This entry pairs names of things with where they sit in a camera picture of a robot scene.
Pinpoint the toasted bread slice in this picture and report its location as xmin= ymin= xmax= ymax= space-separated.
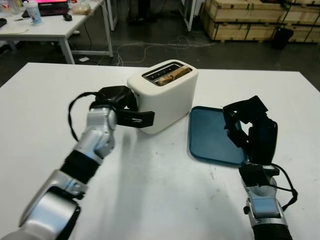
xmin=156 ymin=66 xmax=191 ymax=87

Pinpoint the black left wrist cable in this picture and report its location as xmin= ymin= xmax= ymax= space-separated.
xmin=67 ymin=91 xmax=101 ymax=142

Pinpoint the black laptop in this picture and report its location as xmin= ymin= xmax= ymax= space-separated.
xmin=36 ymin=0 xmax=70 ymax=17

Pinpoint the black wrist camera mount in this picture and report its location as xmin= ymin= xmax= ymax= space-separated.
xmin=111 ymin=107 xmax=155 ymax=128
xmin=238 ymin=163 xmax=280 ymax=187

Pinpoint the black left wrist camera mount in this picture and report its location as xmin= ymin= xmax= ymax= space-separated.
xmin=111 ymin=107 xmax=155 ymax=128

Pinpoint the bagged bread loaf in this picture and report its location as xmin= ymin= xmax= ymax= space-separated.
xmin=72 ymin=3 xmax=92 ymax=15

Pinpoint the white desk frame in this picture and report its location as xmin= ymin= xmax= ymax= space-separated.
xmin=107 ymin=0 xmax=195 ymax=32

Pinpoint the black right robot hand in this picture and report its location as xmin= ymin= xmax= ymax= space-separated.
xmin=222 ymin=95 xmax=279 ymax=166

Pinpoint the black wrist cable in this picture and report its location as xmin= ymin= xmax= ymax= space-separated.
xmin=67 ymin=91 xmax=101 ymax=142
xmin=269 ymin=163 xmax=299 ymax=210

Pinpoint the white printed cup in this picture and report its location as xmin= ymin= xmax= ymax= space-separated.
xmin=26 ymin=1 xmax=42 ymax=25

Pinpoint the wooden shipping crate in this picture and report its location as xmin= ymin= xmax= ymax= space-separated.
xmin=201 ymin=0 xmax=320 ymax=45

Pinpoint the blue plastic tray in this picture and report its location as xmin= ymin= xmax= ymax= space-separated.
xmin=187 ymin=106 xmax=251 ymax=167

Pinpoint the white floor cable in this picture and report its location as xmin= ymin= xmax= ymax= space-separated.
xmin=97 ymin=34 xmax=216 ymax=66

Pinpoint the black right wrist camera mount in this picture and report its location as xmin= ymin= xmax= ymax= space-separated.
xmin=238 ymin=163 xmax=280 ymax=187

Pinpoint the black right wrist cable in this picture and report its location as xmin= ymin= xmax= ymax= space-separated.
xmin=269 ymin=163 xmax=299 ymax=210

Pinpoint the white office desk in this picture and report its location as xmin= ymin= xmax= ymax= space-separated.
xmin=0 ymin=0 xmax=113 ymax=65

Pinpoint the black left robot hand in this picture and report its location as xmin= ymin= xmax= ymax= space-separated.
xmin=94 ymin=85 xmax=140 ymax=112

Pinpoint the black trash bin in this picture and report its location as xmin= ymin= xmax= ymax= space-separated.
xmin=271 ymin=27 xmax=295 ymax=50

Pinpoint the white two-slot toaster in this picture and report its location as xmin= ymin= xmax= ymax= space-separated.
xmin=126 ymin=59 xmax=200 ymax=136

